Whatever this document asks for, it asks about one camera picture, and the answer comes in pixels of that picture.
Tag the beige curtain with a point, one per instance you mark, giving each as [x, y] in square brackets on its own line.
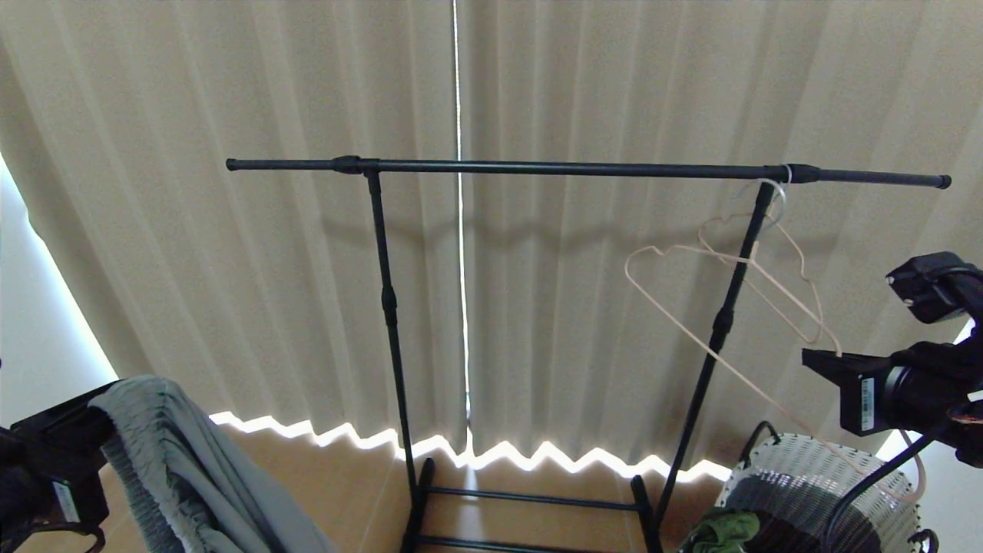
[230, 115]

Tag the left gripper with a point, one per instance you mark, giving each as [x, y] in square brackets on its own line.
[38, 491]

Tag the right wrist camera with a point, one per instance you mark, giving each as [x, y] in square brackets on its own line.
[929, 288]

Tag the black clothes rack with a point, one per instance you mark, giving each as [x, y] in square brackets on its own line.
[584, 168]

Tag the olive green garment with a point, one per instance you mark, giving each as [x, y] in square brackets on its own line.
[722, 530]

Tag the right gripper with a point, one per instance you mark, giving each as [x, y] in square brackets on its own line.
[898, 399]

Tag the pale grey shorts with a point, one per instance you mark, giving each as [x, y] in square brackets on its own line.
[177, 461]

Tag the window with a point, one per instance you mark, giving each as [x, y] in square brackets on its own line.
[38, 330]

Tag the white laundry basket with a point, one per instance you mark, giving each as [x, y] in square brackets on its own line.
[806, 476]

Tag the pink clothes hanger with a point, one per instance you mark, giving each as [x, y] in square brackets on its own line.
[691, 338]
[802, 265]

